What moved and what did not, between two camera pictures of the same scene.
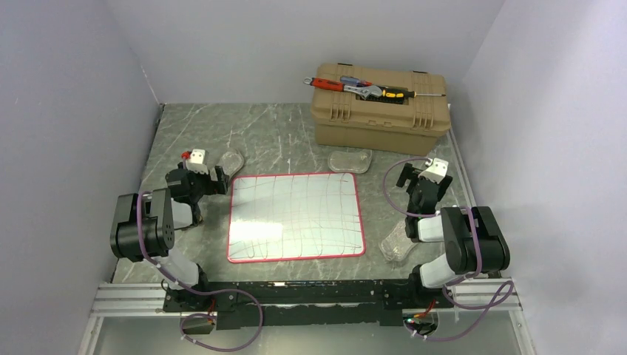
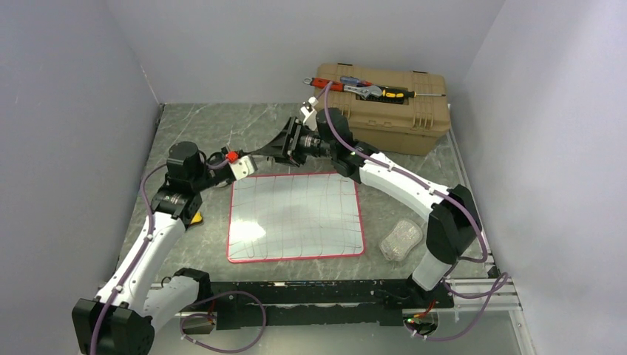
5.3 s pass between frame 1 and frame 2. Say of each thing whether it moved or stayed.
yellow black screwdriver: stayed
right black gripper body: moved
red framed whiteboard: stayed
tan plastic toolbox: stayed
